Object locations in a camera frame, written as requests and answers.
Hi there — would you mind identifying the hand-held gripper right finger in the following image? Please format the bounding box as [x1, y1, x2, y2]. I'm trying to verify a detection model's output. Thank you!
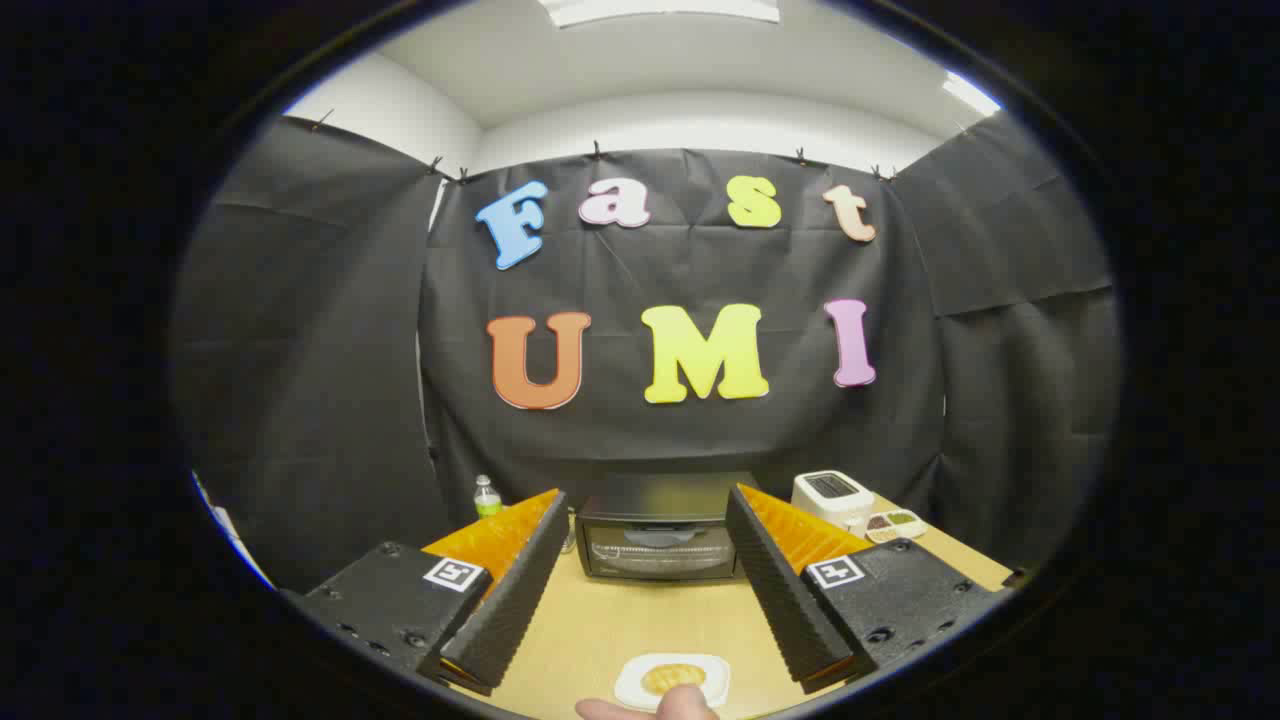
[724, 484, 1006, 696]

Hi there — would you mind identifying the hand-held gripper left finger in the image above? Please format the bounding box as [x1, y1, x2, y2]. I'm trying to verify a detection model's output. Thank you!
[283, 488, 571, 698]

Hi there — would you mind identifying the golden bread roll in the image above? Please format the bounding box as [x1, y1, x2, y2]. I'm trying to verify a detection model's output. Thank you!
[640, 663, 707, 696]

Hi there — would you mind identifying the black toaster oven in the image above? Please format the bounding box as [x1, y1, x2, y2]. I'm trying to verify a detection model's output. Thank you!
[574, 472, 747, 583]

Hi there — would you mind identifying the white pop-up toaster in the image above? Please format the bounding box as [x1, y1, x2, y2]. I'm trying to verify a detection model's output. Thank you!
[791, 470, 876, 538]

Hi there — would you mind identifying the white divided snack dish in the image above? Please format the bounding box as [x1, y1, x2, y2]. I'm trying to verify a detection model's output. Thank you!
[864, 509, 928, 544]

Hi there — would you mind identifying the white square plate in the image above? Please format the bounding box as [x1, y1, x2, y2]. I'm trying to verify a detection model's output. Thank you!
[613, 653, 731, 713]

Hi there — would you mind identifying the ceiling light panel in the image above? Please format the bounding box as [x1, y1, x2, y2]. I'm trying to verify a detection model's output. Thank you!
[940, 72, 1002, 117]
[540, 0, 781, 28]

